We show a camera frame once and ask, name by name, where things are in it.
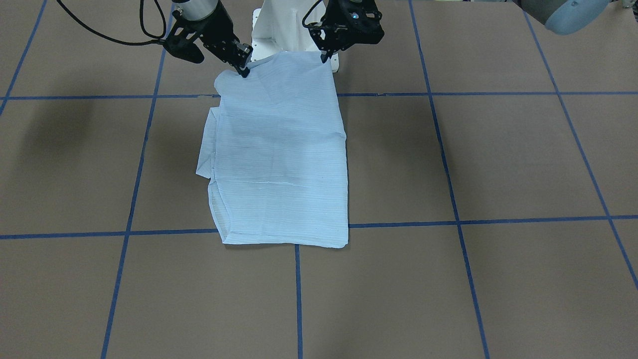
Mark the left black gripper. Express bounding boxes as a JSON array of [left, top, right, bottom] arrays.
[[308, 0, 385, 63]]

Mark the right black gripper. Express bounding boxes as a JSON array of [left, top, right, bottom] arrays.
[[162, 5, 253, 79]]

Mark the light blue button shirt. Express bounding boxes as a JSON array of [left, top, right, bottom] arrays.
[[196, 51, 349, 248]]

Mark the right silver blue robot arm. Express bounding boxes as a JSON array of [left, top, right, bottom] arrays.
[[162, 0, 253, 78]]

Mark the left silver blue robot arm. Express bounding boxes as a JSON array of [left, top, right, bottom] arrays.
[[302, 0, 609, 63]]

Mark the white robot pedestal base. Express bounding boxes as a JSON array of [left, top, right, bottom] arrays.
[[251, 0, 319, 63]]

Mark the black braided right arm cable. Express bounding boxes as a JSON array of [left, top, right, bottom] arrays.
[[56, 0, 167, 46]]

